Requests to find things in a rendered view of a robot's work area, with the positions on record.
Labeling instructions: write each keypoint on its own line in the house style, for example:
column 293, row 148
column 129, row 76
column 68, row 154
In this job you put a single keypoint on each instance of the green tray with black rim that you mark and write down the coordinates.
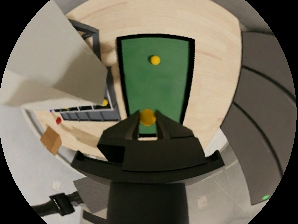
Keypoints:
column 165, row 86

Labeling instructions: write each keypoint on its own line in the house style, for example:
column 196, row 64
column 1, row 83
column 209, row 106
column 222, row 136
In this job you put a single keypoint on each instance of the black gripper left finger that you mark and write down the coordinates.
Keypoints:
column 125, row 128

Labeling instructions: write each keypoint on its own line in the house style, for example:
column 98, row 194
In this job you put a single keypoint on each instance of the white curved cover panel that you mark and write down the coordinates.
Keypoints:
column 52, row 53

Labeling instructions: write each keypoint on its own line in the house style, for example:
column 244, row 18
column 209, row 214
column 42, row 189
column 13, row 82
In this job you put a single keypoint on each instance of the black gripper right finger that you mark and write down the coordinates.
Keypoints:
column 170, row 129

